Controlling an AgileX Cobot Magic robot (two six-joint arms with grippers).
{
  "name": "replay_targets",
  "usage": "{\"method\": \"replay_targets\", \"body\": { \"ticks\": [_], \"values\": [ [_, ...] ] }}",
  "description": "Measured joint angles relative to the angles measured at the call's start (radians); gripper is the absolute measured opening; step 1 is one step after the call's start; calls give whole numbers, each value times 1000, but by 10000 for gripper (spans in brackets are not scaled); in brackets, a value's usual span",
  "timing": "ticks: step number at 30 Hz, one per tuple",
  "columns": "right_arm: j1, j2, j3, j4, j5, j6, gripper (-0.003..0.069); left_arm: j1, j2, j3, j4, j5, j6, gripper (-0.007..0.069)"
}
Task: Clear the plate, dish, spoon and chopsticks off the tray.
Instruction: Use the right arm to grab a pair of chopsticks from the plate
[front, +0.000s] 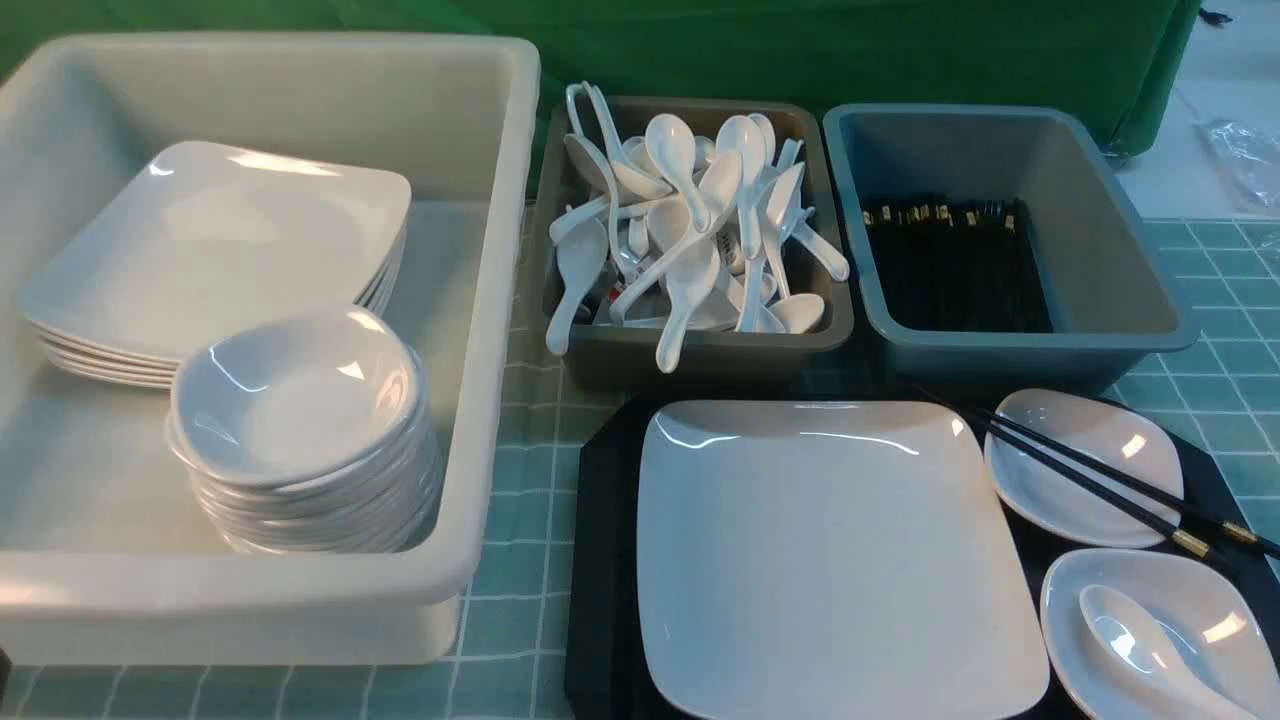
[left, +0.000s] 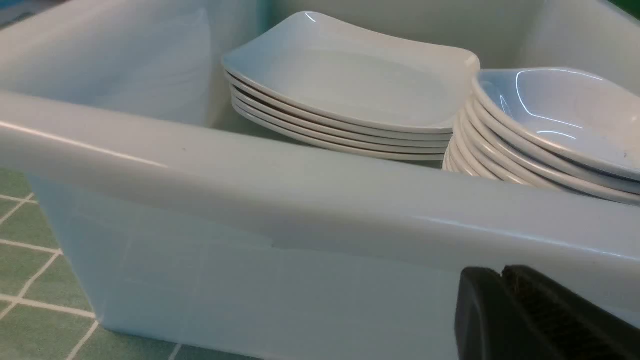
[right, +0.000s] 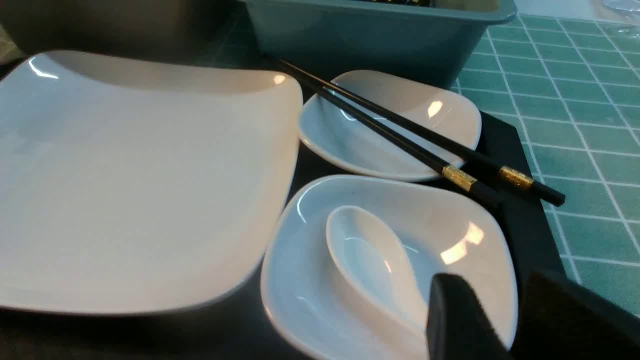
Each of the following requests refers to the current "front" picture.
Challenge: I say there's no large white square rice plate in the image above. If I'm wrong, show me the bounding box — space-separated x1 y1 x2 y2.
635 400 1051 719

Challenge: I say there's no white small dish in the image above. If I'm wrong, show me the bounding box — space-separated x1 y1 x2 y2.
1039 548 1279 719
984 388 1185 550

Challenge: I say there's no black chopstick gold band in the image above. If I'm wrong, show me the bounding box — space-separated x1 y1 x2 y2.
922 388 1222 562
972 407 1279 560

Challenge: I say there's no white soup spoon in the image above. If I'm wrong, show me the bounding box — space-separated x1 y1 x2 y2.
1078 584 1256 719

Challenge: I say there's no brown plastic spoon bin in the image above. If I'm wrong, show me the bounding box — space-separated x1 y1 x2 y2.
521 96 856 395

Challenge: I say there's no pile of white soup spoons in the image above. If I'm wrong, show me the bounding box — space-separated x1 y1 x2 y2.
544 82 852 374

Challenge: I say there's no bundle of black chopsticks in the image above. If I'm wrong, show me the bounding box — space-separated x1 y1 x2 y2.
861 193 1053 333

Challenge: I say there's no stack of white small bowls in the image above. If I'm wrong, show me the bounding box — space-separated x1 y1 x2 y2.
164 306 445 555

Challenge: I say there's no grey-blue plastic chopstick bin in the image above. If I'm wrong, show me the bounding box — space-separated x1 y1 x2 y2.
823 102 1199 392

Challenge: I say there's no stack of white square plates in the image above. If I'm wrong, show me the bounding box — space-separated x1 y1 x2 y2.
18 140 412 391

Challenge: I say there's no green cloth backdrop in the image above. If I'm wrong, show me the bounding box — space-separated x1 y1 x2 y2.
1 1 1201 158

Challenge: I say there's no large white plastic tub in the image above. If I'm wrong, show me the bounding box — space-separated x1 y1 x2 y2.
1 32 539 667

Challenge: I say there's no teal checkered table mat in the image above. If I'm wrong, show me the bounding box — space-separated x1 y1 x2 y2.
3 219 1277 719

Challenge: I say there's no clear plastic bag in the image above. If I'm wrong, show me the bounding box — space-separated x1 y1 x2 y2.
1197 118 1279 217

